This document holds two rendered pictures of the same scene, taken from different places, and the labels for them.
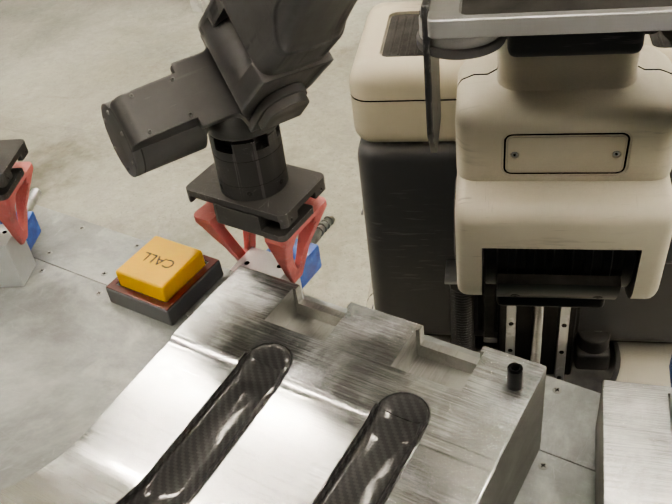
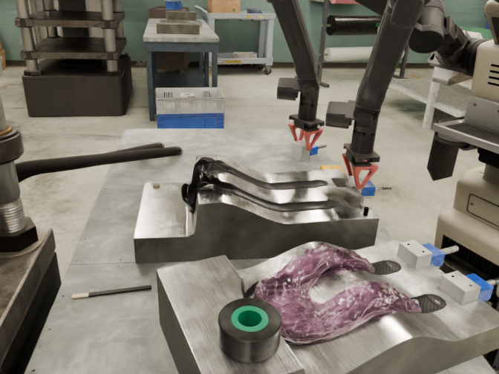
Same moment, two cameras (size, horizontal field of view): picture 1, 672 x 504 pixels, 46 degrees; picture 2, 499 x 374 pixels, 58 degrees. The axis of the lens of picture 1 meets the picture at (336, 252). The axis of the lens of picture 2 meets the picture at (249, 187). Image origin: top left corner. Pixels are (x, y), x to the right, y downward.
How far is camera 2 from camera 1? 67 cm
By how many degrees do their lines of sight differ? 41
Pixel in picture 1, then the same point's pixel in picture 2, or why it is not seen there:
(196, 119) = (344, 115)
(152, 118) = (334, 109)
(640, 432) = (390, 249)
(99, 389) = not seen: hidden behind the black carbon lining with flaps
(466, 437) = (339, 213)
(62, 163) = (387, 193)
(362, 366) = (338, 194)
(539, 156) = (480, 208)
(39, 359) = not seen: hidden behind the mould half
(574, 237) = (476, 246)
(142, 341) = not seen: hidden behind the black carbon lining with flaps
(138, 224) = (393, 228)
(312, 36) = (369, 97)
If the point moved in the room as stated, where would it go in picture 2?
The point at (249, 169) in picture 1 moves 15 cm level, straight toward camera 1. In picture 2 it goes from (357, 141) to (325, 156)
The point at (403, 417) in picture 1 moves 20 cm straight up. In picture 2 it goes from (333, 205) to (344, 116)
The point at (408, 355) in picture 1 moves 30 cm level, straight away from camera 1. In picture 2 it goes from (354, 202) to (429, 174)
